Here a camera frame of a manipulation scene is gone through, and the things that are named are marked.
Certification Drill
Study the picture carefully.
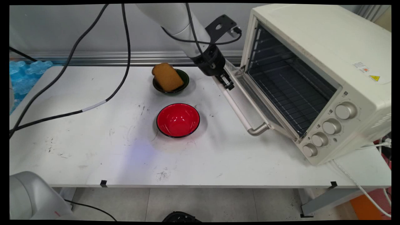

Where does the blue plastic bag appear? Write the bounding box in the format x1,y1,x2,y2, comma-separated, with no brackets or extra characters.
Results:
9,60,54,113

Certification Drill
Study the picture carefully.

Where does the brown toast bread slice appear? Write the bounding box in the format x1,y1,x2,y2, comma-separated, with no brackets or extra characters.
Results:
152,63,184,92

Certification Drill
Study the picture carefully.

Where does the glass oven door with handle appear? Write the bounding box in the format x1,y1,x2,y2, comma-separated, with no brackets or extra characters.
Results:
213,59,299,142

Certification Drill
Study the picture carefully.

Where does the medium silver oven knob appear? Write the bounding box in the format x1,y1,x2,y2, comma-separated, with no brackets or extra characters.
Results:
322,118,342,135

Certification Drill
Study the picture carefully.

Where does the black floor cable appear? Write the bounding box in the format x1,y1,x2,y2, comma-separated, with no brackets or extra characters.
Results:
64,199,118,221

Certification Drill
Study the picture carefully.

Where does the red bowl with black rim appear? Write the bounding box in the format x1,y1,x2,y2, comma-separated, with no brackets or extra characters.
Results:
156,103,201,138

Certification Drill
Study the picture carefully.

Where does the orange object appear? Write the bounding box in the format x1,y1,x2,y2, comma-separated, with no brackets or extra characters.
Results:
349,187,392,220

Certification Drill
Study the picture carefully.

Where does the white oven power cord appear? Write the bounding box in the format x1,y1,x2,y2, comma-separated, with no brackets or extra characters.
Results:
332,159,392,218

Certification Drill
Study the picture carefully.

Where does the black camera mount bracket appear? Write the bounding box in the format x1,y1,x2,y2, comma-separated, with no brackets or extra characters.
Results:
205,14,238,43

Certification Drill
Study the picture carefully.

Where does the aluminium rail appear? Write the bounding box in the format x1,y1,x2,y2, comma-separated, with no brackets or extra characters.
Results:
9,51,243,66

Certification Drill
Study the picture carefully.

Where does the wire oven rack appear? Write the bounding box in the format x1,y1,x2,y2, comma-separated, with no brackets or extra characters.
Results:
249,62,337,136

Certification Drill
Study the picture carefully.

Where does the cream toaster oven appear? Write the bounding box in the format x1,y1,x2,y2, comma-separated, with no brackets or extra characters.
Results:
241,4,392,166

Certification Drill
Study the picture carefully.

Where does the dark green bowl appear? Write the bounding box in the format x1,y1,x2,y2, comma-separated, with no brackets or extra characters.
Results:
152,69,190,95

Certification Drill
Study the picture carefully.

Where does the white cable with plug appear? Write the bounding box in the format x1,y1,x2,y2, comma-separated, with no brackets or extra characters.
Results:
356,140,392,150

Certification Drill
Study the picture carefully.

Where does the black cable with white tape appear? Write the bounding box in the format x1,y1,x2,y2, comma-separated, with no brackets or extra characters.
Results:
9,4,132,132

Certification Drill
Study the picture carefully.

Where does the thin black background cable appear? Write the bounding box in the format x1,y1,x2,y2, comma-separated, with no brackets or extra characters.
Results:
9,46,38,62

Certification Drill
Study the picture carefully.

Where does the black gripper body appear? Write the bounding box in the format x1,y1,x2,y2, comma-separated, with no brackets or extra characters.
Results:
191,44,226,77

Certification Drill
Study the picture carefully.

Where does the small silver oven knob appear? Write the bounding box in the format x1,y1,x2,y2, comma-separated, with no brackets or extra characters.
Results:
312,132,329,147

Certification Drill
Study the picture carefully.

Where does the grey metal table leg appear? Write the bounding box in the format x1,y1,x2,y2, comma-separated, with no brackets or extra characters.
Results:
300,187,377,218
59,187,78,210

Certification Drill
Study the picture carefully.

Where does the smallest silver oven knob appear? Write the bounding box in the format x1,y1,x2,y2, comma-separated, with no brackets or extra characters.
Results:
302,143,318,158

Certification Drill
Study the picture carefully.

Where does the thick plain black cable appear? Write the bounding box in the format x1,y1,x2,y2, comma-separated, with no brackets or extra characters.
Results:
9,4,110,138

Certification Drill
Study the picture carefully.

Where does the white label sticker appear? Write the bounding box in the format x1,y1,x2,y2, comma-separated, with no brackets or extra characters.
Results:
353,62,371,74

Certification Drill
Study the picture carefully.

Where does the largest silver oven knob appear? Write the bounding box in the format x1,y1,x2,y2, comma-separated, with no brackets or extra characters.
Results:
335,102,358,120

